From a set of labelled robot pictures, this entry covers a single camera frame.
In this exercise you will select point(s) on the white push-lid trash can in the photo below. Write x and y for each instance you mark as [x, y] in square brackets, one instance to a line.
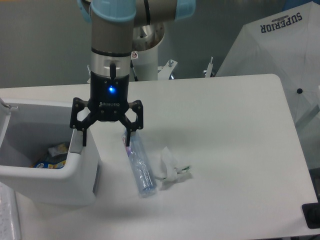
[28, 128]

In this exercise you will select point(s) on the white metal base bracket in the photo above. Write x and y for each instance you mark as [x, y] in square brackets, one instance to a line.
[166, 72]

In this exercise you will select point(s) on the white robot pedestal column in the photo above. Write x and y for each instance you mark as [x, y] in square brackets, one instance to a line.
[147, 63]

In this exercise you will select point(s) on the black device at table edge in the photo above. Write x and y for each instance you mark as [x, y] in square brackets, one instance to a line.
[311, 213]

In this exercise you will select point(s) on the clear plastic water bottle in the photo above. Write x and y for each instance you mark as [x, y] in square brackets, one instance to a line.
[139, 162]

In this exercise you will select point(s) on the colourful trash inside can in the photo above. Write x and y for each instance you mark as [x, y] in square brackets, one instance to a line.
[54, 158]

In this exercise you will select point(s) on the white Superior umbrella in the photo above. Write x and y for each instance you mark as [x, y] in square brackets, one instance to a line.
[286, 44]

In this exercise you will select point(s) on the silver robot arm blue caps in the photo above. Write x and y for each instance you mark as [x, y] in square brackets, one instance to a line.
[112, 30]

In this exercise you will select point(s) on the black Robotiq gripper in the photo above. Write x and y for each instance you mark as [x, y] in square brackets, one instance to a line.
[110, 100]

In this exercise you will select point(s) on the crumpled white plastic wrapper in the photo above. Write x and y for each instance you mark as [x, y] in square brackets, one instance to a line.
[170, 171]

